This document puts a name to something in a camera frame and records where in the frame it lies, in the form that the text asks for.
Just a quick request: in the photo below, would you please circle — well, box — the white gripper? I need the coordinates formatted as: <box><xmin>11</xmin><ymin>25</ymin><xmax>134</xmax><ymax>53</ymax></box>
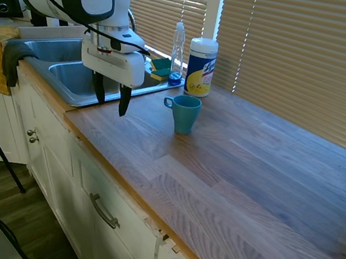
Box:
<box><xmin>73</xmin><ymin>30</ymin><xmax>151</xmax><ymax>120</ymax></box>

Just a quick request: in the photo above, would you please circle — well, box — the teal ceramic mug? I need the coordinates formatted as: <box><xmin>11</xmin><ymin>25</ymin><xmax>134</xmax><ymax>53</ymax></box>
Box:
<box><xmin>159</xmin><ymin>91</ymin><xmax>203</xmax><ymax>137</ymax></box>

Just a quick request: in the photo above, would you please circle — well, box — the stainless steel double sink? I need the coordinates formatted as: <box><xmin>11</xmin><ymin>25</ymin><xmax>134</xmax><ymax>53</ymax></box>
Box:
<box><xmin>16</xmin><ymin>30</ymin><xmax>190</xmax><ymax>122</ymax></box>

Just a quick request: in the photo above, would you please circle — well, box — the yellow green sponge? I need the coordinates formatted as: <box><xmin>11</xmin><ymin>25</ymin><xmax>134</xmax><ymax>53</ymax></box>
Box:
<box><xmin>149</xmin><ymin>56</ymin><xmax>173</xmax><ymax>73</ymax></box>
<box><xmin>149</xmin><ymin>66</ymin><xmax>171</xmax><ymax>84</ymax></box>

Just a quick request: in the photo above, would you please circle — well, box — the clear dish soap bottle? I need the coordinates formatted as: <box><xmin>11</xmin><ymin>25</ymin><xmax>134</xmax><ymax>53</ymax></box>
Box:
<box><xmin>167</xmin><ymin>21</ymin><xmax>190</xmax><ymax>88</ymax></box>

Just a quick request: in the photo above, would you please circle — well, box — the chrome faucet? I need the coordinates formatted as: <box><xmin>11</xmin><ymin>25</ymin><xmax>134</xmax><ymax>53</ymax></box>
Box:
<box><xmin>124</xmin><ymin>8</ymin><xmax>140</xmax><ymax>35</ymax></box>

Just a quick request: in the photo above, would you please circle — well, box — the disinfecting wipes canister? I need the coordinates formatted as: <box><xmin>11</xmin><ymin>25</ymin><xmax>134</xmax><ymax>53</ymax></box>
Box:
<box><xmin>182</xmin><ymin>35</ymin><xmax>221</xmax><ymax>99</ymax></box>

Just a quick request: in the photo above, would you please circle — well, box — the beige window blind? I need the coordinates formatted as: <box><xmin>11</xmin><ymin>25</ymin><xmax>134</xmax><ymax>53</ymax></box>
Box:
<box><xmin>118</xmin><ymin>0</ymin><xmax>211</xmax><ymax>64</ymax></box>
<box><xmin>204</xmin><ymin>0</ymin><xmax>346</xmax><ymax>157</ymax></box>

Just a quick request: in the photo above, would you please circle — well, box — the grey dish cloth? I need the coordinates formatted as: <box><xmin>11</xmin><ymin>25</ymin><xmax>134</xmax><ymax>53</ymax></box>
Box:
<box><xmin>0</xmin><ymin>37</ymin><xmax>42</xmax><ymax>91</ymax></box>

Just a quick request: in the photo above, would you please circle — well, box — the metal cabinet bar handle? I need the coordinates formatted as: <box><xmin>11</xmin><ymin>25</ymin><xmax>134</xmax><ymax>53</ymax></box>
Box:
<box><xmin>85</xmin><ymin>192</ymin><xmax>125</xmax><ymax>231</ymax></box>

